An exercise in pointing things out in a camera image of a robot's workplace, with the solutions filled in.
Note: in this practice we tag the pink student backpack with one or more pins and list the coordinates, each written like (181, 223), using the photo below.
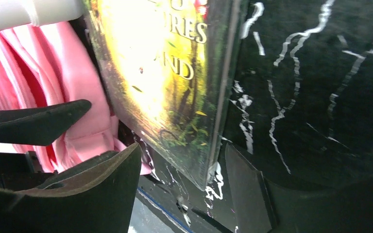
(48, 65)

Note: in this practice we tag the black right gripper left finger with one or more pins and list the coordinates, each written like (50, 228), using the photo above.
(96, 196)

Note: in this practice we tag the green cover book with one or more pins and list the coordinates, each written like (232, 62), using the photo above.
(167, 67)

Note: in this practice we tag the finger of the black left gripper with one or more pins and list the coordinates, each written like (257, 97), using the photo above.
(40, 126)

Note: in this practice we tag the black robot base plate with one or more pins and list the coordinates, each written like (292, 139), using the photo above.
(180, 204)

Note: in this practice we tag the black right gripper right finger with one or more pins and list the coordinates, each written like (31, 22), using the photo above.
(267, 200)

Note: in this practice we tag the white PVC pipe frame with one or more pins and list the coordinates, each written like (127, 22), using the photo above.
(15, 13)

